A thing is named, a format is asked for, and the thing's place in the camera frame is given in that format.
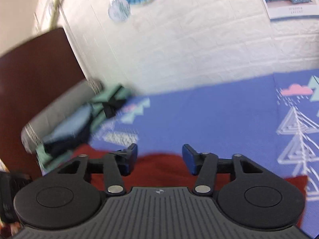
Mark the red pants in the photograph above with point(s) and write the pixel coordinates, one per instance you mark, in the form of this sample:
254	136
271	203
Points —
253	196

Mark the light blue folded cloth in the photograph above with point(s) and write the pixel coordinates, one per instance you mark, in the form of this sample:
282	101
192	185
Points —
71	126

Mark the black folded garment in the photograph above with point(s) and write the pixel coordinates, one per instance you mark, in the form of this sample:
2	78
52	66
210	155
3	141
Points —
60	146

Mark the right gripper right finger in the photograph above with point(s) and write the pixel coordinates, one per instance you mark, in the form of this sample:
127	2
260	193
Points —
204	163

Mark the brown wooden headboard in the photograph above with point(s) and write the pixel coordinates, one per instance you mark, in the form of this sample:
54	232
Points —
32	76

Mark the blue printed bed sheet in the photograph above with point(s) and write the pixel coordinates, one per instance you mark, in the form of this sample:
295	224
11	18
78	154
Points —
272	120

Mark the grey bolster pillow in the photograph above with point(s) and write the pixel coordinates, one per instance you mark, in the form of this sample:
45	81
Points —
61	108

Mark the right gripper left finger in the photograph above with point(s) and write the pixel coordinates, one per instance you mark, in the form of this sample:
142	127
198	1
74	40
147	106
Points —
119	162

